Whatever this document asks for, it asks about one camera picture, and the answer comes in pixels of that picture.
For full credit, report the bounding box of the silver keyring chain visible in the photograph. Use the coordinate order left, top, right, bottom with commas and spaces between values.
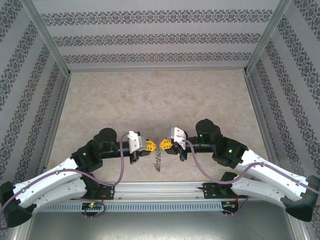
152, 136, 163, 172

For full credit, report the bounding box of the left circuit board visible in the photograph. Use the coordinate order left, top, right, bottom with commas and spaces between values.
81, 202, 103, 210

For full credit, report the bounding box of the circuit board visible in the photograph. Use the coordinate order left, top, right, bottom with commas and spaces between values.
81, 202, 103, 210
221, 200, 240, 210

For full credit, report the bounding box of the grey metal sheet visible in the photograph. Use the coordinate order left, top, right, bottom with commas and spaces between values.
24, 199, 301, 240

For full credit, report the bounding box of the right circuit board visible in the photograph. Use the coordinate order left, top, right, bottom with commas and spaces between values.
221, 200, 240, 210

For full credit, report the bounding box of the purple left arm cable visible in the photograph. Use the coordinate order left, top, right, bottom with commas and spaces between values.
0, 132, 132, 231

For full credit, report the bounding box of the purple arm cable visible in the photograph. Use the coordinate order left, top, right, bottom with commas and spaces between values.
0, 132, 132, 231
183, 139, 320, 218

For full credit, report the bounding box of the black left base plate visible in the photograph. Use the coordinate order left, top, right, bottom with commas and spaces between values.
98, 183, 116, 200

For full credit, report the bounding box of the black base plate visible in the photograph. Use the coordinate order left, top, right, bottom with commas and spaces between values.
98, 183, 116, 200
202, 181, 249, 200

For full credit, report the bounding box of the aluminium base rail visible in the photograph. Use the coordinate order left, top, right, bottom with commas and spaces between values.
72, 178, 295, 201

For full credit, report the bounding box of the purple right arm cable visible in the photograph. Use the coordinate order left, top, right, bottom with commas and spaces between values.
183, 139, 320, 218

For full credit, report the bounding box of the grey perforated cable duct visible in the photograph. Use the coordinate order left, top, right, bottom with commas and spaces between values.
37, 201, 223, 212

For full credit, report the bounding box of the aluminium side rail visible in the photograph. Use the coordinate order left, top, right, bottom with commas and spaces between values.
37, 74, 72, 176
244, 73, 285, 180

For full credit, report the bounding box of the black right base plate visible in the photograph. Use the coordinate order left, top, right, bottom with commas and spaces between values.
202, 181, 249, 200

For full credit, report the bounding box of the grey wall base strip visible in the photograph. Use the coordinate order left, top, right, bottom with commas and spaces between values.
69, 69, 247, 74

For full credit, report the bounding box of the aluminium corner post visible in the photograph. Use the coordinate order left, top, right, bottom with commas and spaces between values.
243, 0, 293, 75
21, 0, 72, 77

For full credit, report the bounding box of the aluminium front frame bar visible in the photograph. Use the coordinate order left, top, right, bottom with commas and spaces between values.
13, 223, 35, 240
291, 221, 311, 240

